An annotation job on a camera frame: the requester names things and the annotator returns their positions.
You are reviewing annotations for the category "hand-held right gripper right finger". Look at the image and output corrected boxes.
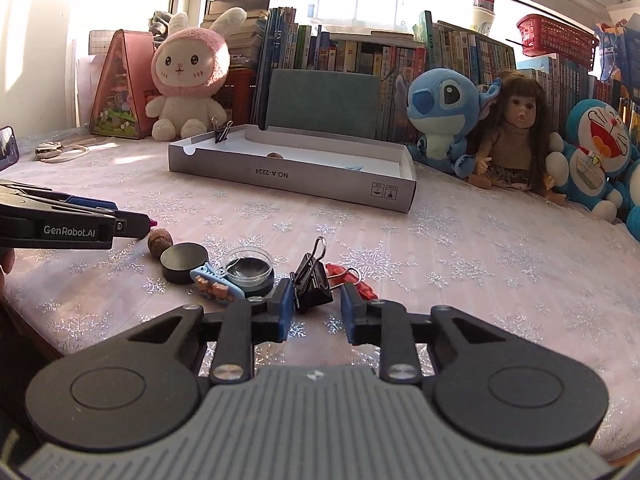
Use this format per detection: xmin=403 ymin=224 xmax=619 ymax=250
xmin=340 ymin=282 xmax=507 ymax=387

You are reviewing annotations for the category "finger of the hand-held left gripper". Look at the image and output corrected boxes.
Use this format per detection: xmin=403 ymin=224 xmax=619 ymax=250
xmin=0 ymin=179 xmax=119 ymax=217
xmin=112 ymin=210 xmax=152 ymax=239

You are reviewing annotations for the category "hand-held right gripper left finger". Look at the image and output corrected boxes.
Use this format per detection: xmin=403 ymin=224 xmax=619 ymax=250
xmin=125 ymin=279 xmax=295 ymax=387

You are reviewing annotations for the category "brown walnut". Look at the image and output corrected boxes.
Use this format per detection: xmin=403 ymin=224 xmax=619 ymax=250
xmin=148 ymin=228 xmax=174 ymax=259

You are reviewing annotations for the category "large black binder clip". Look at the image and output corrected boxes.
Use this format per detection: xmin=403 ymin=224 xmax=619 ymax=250
xmin=290 ymin=236 xmax=334 ymax=315

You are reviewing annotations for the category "flat-topped black round lid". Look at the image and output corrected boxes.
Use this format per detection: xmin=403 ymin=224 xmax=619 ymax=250
xmin=160 ymin=242 xmax=209 ymax=284

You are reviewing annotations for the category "grey cardboard box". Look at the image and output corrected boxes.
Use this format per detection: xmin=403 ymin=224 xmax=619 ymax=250
xmin=168 ymin=123 xmax=418 ymax=215

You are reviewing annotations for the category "black jar with clear lid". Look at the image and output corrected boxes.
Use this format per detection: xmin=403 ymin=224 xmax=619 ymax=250
xmin=221 ymin=249 xmax=276 ymax=299

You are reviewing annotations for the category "blue hair clip with beads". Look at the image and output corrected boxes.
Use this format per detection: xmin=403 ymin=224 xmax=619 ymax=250
xmin=189 ymin=266 xmax=247 ymax=304

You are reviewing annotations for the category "black phone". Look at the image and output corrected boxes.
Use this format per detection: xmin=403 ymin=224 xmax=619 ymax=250
xmin=0 ymin=125 xmax=20 ymax=172

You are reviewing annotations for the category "pink triangular house model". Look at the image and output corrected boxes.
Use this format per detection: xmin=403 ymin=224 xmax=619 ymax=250
xmin=90 ymin=29 xmax=157 ymax=140

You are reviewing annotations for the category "small black binder clip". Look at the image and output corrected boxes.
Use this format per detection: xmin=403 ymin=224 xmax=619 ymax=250
xmin=210 ymin=117 xmax=235 ymax=145

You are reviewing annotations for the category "snowflake tablecloth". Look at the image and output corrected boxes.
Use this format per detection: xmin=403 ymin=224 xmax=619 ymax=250
xmin=0 ymin=127 xmax=640 ymax=456

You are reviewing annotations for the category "pink bunny plush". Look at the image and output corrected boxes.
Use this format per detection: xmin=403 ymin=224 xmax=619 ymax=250
xmin=145 ymin=7 xmax=234 ymax=142

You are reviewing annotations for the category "grey crumpled cloth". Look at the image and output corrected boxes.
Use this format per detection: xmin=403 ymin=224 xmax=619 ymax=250
xmin=148 ymin=10 xmax=174 ymax=37

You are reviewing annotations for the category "grey-green board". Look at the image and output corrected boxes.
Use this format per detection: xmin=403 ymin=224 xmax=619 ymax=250
xmin=264 ymin=68 xmax=382 ymax=141

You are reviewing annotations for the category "blue alien plush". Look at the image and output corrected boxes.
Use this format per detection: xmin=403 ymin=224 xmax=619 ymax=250
xmin=394 ymin=67 xmax=504 ymax=179

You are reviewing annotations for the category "stack of flat books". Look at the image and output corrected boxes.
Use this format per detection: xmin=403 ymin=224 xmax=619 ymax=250
xmin=202 ymin=0 xmax=287 ymax=69

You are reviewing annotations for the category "brown-haired doll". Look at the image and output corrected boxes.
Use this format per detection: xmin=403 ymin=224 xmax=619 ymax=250
xmin=467 ymin=71 xmax=569 ymax=206

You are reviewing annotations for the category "row of upright books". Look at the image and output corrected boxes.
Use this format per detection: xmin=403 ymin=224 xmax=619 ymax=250
xmin=254 ymin=7 xmax=640 ymax=147

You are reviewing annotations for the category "blue robot cat plush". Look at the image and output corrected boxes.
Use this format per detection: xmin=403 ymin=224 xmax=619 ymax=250
xmin=545 ymin=98 xmax=637 ymax=221
xmin=622 ymin=157 xmax=640 ymax=239

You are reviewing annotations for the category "white paper cup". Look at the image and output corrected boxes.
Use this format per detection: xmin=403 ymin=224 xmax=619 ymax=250
xmin=468 ymin=7 xmax=496 ymax=37

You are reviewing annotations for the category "red mesh basket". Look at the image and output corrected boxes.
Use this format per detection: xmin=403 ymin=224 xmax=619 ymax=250
xmin=515 ymin=13 xmax=600 ymax=72

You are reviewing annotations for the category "blue paper bag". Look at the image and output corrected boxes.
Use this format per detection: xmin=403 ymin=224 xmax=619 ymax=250
xmin=594 ymin=21 xmax=640 ymax=87

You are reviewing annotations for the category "white cable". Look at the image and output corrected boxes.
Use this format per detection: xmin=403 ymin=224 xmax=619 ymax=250
xmin=34 ymin=139 xmax=91 ymax=162

